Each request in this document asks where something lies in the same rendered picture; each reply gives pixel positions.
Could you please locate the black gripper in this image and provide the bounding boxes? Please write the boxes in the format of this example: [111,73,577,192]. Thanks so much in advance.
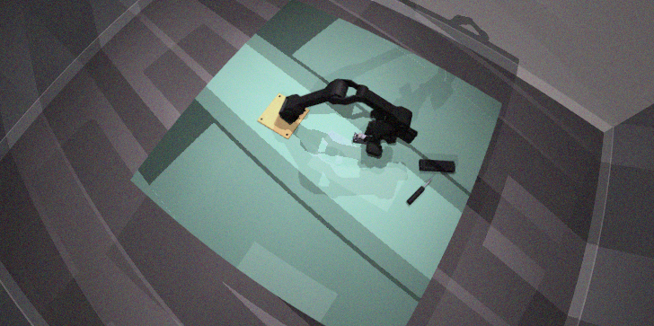
[363,110,391,157]

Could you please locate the black-handled screwdriver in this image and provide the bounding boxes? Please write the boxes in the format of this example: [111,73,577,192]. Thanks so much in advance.
[406,178,432,205]

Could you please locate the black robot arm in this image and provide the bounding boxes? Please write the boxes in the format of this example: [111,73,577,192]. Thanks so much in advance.
[279,79,418,144]

